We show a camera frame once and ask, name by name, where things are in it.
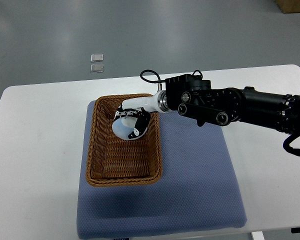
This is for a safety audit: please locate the blue padded mat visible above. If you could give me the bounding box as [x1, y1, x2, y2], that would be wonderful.
[77, 102, 247, 239]

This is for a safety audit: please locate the upper silver floor plate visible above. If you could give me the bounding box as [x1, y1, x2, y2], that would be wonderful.
[90, 53, 104, 63]

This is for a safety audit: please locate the brown wicker basket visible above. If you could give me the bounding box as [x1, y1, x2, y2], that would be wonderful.
[85, 93, 163, 187]

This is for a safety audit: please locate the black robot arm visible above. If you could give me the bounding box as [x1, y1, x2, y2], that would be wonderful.
[155, 70, 300, 157]

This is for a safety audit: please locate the white table leg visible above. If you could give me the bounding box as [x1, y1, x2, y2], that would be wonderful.
[251, 231, 265, 240]

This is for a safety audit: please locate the blue and white plush toy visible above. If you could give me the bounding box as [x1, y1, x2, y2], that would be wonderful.
[112, 117, 148, 141]

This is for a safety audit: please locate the brown cardboard box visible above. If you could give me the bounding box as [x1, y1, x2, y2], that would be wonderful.
[275, 0, 300, 14]

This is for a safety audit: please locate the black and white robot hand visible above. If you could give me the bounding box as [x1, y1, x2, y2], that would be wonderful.
[114, 90, 171, 128]

